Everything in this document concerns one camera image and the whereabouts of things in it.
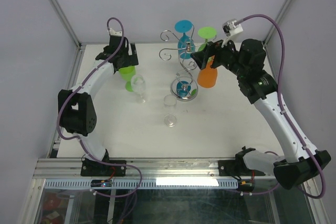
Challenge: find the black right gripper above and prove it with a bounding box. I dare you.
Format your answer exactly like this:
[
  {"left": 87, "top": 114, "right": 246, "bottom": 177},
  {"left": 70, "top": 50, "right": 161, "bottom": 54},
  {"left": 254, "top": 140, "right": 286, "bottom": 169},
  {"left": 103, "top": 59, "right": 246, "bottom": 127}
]
[{"left": 190, "top": 34, "right": 248, "bottom": 79}]

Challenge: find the green wine glass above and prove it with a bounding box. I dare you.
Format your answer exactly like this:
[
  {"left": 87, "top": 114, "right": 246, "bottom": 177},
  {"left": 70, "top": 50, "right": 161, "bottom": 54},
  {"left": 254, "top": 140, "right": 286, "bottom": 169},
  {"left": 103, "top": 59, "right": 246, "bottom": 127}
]
[
  {"left": 197, "top": 26, "right": 217, "bottom": 51},
  {"left": 119, "top": 66, "right": 136, "bottom": 92}
]

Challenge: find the blue plastic wine glass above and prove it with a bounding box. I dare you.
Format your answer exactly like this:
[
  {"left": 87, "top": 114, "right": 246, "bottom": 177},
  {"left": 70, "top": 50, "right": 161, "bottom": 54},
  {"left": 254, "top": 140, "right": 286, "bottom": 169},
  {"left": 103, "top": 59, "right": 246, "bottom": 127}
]
[{"left": 174, "top": 19, "right": 194, "bottom": 60}]

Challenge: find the orange plastic wine glass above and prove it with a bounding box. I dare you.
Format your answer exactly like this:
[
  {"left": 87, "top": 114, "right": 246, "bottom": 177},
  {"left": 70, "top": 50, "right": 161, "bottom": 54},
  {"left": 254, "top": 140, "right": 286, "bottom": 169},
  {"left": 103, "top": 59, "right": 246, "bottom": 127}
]
[{"left": 197, "top": 58, "right": 218, "bottom": 88}]

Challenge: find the clear flute glass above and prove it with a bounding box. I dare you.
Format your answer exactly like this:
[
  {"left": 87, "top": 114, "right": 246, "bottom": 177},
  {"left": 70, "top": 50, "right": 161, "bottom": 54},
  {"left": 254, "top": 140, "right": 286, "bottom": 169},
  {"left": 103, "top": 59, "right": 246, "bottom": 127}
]
[{"left": 163, "top": 94, "right": 177, "bottom": 127}]

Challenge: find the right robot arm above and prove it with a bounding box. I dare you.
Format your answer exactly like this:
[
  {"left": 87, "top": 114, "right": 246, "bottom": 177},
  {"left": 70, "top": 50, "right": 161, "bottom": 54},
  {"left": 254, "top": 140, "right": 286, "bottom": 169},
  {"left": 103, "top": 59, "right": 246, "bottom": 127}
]
[{"left": 191, "top": 39, "right": 331, "bottom": 189}]

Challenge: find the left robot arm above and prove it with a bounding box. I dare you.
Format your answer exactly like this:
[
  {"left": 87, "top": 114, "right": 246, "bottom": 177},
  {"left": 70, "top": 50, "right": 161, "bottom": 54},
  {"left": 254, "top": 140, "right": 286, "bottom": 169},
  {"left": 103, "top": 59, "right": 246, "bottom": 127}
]
[{"left": 56, "top": 35, "right": 139, "bottom": 176}]

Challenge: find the clear wine glass left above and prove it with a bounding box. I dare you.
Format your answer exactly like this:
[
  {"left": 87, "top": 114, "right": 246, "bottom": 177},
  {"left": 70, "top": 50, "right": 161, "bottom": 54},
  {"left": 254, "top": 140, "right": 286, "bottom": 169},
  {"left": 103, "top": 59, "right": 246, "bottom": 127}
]
[{"left": 131, "top": 74, "right": 146, "bottom": 103}]

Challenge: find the chrome wine glass rack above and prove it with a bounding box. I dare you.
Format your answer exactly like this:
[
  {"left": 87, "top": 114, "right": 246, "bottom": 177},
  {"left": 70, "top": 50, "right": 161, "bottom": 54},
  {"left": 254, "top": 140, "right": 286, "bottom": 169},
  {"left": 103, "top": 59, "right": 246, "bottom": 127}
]
[{"left": 159, "top": 30, "right": 198, "bottom": 102}]

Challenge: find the white LED light strip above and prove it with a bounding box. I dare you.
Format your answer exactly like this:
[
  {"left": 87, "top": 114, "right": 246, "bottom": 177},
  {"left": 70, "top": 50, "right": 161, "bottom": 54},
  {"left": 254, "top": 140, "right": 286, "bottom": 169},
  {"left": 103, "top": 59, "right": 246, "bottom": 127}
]
[{"left": 156, "top": 177, "right": 219, "bottom": 187}]

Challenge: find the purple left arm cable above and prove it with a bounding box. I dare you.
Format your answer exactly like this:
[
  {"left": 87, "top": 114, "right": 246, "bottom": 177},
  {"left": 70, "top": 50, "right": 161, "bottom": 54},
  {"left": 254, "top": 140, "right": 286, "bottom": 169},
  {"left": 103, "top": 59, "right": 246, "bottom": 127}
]
[{"left": 56, "top": 17, "right": 125, "bottom": 167}]

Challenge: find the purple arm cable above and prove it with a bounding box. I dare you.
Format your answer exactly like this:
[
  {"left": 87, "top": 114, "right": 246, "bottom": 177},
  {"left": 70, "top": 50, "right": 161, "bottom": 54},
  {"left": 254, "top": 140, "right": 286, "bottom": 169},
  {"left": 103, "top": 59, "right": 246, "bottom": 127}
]
[
  {"left": 236, "top": 14, "right": 327, "bottom": 199},
  {"left": 56, "top": 17, "right": 125, "bottom": 167}
]

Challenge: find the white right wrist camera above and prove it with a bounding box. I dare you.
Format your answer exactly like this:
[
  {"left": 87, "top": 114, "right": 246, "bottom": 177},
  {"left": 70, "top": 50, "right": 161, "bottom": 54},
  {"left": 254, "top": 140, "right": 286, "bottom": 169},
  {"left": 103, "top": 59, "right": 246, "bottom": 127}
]
[{"left": 222, "top": 19, "right": 243, "bottom": 47}]

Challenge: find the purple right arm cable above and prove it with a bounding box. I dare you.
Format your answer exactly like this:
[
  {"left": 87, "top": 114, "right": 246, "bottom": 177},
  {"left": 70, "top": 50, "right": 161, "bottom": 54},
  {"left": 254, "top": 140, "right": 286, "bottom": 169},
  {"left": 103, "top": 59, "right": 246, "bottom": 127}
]
[{"left": 236, "top": 14, "right": 327, "bottom": 199}]

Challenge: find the left corner frame post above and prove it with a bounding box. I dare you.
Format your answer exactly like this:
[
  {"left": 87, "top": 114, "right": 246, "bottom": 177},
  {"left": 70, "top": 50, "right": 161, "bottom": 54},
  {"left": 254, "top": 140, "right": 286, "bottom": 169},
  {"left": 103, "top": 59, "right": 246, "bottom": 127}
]
[{"left": 48, "top": 0, "right": 81, "bottom": 48}]

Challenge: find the corner frame post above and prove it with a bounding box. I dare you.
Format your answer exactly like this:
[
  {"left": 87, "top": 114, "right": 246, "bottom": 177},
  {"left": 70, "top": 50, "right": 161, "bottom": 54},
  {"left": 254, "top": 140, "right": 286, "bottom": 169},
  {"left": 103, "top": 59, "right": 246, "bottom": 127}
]
[
  {"left": 48, "top": 0, "right": 81, "bottom": 48},
  {"left": 263, "top": 0, "right": 294, "bottom": 45}
]

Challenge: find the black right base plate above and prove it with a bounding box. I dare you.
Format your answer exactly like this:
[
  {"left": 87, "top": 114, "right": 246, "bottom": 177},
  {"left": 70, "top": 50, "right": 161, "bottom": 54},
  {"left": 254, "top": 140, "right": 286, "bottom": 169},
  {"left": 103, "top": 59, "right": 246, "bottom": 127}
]
[{"left": 217, "top": 159, "right": 253, "bottom": 177}]

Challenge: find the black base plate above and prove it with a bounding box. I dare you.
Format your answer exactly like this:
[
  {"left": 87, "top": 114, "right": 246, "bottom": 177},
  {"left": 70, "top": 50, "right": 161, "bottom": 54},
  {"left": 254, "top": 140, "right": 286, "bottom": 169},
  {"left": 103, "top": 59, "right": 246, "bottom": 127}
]
[
  {"left": 217, "top": 159, "right": 253, "bottom": 177},
  {"left": 80, "top": 159, "right": 126, "bottom": 177}
]

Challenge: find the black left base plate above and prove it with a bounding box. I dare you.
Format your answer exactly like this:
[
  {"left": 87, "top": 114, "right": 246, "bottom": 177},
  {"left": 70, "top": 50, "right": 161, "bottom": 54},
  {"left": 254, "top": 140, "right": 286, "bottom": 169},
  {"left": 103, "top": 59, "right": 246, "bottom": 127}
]
[{"left": 80, "top": 159, "right": 126, "bottom": 177}]

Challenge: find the right corner frame post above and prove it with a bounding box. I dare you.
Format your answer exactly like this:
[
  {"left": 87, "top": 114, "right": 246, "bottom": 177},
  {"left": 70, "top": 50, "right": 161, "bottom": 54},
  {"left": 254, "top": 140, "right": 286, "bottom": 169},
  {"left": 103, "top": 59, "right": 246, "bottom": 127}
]
[{"left": 263, "top": 0, "right": 294, "bottom": 45}]

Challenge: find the aluminium mounting rail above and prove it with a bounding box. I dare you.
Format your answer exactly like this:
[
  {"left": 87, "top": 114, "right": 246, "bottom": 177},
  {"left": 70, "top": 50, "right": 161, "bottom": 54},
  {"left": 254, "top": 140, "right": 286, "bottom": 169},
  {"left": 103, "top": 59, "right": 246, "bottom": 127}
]
[{"left": 34, "top": 156, "right": 279, "bottom": 183}]

